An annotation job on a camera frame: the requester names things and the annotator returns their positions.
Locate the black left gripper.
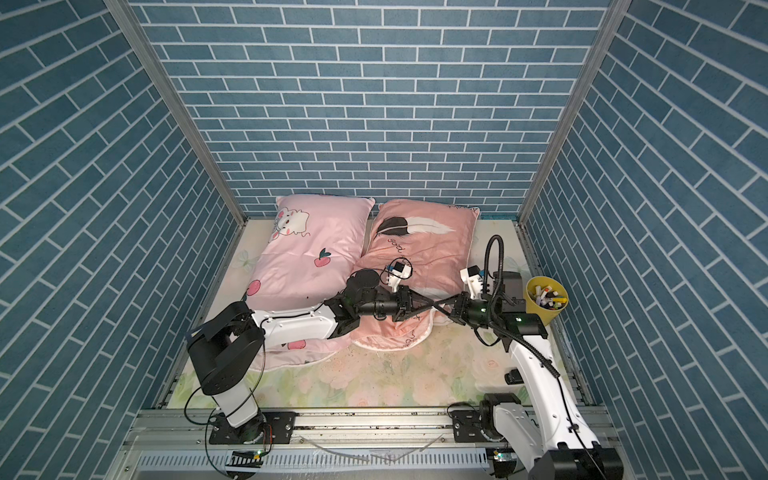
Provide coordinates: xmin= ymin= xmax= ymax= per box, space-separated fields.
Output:
xmin=354 ymin=287 xmax=432 ymax=323

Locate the salmon pink feather pillow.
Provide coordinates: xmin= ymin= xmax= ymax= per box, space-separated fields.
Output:
xmin=351 ymin=199 xmax=479 ymax=351

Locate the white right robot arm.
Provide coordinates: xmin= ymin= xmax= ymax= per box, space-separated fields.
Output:
xmin=434 ymin=292 xmax=624 ymax=479

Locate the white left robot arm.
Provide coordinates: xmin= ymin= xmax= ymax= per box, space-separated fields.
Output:
xmin=185 ymin=269 xmax=452 ymax=429

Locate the yellow pen cup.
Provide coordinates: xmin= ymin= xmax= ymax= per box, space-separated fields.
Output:
xmin=524 ymin=276 xmax=570 ymax=326

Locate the black small remote device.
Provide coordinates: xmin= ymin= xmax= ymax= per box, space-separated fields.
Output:
xmin=504 ymin=368 xmax=524 ymax=385

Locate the light pink cartoon pillow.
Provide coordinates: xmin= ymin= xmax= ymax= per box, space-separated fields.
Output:
xmin=239 ymin=194 xmax=376 ymax=372

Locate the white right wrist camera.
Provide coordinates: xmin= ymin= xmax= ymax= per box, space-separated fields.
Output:
xmin=460 ymin=265 xmax=485 ymax=300

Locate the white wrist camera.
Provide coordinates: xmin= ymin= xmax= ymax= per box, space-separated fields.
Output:
xmin=460 ymin=265 xmax=485 ymax=300
xmin=386 ymin=259 xmax=413 ymax=292

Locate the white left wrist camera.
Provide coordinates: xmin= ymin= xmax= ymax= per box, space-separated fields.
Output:
xmin=386 ymin=259 xmax=413 ymax=292

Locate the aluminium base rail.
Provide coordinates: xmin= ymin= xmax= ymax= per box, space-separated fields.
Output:
xmin=107 ymin=407 xmax=631 ymax=480

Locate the silver corner frame post right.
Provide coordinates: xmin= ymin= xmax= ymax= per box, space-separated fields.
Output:
xmin=517 ymin=0 xmax=631 ymax=224

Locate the silver corner frame post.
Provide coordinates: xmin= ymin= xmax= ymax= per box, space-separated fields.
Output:
xmin=517 ymin=0 xmax=631 ymax=224
xmin=104 ymin=0 xmax=247 ymax=227

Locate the silver corner frame post left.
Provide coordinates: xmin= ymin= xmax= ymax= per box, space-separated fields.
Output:
xmin=104 ymin=0 xmax=247 ymax=227

